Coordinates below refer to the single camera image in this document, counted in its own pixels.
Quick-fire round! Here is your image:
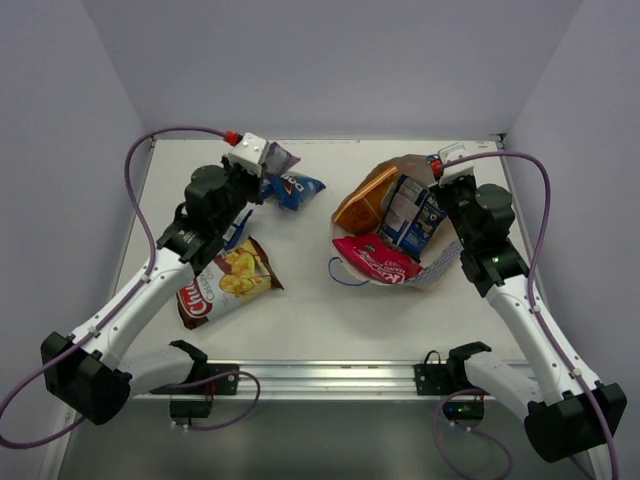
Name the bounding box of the purple snack packet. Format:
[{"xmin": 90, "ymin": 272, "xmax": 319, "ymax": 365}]
[{"xmin": 262, "ymin": 142, "xmax": 301, "ymax": 181}]

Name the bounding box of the blue Doritos chip bag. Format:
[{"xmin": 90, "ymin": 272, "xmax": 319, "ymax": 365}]
[{"xmin": 261, "ymin": 173, "xmax": 326, "ymax": 211}]

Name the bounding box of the blue white cookie bag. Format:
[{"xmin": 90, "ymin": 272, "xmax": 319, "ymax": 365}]
[{"xmin": 223, "ymin": 208, "xmax": 253, "ymax": 250}]

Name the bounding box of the checkered paper bag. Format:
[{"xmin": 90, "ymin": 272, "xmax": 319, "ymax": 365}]
[{"xmin": 330, "ymin": 154, "xmax": 462, "ymax": 290}]

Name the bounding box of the brown Chips Ahoy bag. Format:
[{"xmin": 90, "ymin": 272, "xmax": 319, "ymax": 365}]
[{"xmin": 176, "ymin": 237, "xmax": 284, "ymax": 330}]

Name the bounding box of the orange snack bag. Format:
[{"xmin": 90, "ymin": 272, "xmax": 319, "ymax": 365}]
[{"xmin": 332, "ymin": 166, "xmax": 398, "ymax": 235}]

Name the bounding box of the red KitKat snack bag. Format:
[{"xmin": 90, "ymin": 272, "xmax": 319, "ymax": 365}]
[{"xmin": 332, "ymin": 233, "xmax": 423, "ymax": 285}]

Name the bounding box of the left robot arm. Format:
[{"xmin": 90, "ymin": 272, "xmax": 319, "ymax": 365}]
[{"xmin": 40, "ymin": 154, "xmax": 263, "ymax": 425}]

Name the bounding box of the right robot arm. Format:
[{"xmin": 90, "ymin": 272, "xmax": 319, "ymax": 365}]
[{"xmin": 433, "ymin": 175, "xmax": 627, "ymax": 463}]

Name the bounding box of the dark blue snack packet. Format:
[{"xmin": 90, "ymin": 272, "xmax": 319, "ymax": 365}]
[{"xmin": 378, "ymin": 175, "xmax": 446, "ymax": 261}]

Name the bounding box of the right black controller box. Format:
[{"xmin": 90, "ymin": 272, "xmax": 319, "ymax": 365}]
[{"xmin": 442, "ymin": 400, "xmax": 485, "ymax": 426}]

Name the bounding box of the black controller box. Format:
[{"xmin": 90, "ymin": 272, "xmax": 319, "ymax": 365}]
[
  {"xmin": 442, "ymin": 400, "xmax": 485, "ymax": 426},
  {"xmin": 169, "ymin": 399, "xmax": 213, "ymax": 424}
]

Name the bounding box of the left black controller box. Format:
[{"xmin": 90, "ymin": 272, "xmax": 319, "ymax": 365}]
[{"xmin": 169, "ymin": 399, "xmax": 213, "ymax": 424}]

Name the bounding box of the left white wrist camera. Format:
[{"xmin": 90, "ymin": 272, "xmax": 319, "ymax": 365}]
[{"xmin": 228, "ymin": 133, "xmax": 269, "ymax": 177}]

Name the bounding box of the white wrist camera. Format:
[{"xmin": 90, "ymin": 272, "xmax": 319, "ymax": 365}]
[
  {"xmin": 427, "ymin": 142, "xmax": 474, "ymax": 186},
  {"xmin": 228, "ymin": 133, "xmax": 269, "ymax": 177}
]

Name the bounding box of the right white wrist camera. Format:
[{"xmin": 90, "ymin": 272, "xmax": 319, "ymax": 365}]
[{"xmin": 427, "ymin": 142, "xmax": 474, "ymax": 186}]

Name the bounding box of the front blue bag handle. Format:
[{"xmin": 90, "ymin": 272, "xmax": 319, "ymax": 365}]
[{"xmin": 327, "ymin": 256, "xmax": 368, "ymax": 288}]

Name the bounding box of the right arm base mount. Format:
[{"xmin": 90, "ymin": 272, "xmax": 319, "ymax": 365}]
[{"xmin": 413, "ymin": 341, "xmax": 507, "ymax": 396}]

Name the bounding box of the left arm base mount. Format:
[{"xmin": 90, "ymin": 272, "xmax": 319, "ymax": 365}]
[{"xmin": 151, "ymin": 340, "xmax": 239, "ymax": 396}]

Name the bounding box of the aluminium mounting rail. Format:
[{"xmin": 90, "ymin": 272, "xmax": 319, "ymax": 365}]
[{"xmin": 67, "ymin": 360, "xmax": 541, "ymax": 401}]

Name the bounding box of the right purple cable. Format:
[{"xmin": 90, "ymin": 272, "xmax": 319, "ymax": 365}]
[{"xmin": 432, "ymin": 151, "xmax": 624, "ymax": 479}]

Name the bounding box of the purple cable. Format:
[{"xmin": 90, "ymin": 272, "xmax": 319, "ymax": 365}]
[
  {"xmin": 432, "ymin": 151, "xmax": 624, "ymax": 479},
  {"xmin": 0, "ymin": 126, "xmax": 261, "ymax": 449}
]

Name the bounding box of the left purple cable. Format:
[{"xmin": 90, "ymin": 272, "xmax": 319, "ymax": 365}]
[{"xmin": 0, "ymin": 126, "xmax": 261, "ymax": 449}]

